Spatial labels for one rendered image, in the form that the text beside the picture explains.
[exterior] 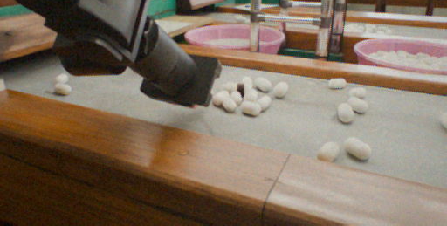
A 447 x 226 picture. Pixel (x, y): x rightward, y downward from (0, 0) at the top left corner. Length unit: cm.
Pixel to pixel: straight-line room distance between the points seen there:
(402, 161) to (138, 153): 30
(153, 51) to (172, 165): 12
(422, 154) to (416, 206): 15
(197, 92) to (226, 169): 13
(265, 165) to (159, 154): 11
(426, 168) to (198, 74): 29
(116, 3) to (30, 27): 46
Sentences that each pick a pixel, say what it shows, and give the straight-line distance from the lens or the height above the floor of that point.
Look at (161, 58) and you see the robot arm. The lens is 37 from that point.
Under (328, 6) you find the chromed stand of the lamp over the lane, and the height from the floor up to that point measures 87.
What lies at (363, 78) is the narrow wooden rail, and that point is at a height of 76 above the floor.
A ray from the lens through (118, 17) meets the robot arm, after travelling 31.
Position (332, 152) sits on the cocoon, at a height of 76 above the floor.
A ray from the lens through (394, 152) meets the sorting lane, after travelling 47.
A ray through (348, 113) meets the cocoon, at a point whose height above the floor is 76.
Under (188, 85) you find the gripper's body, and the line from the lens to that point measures 43.
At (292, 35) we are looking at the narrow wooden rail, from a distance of 102.
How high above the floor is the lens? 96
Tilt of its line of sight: 23 degrees down
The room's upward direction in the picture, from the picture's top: straight up
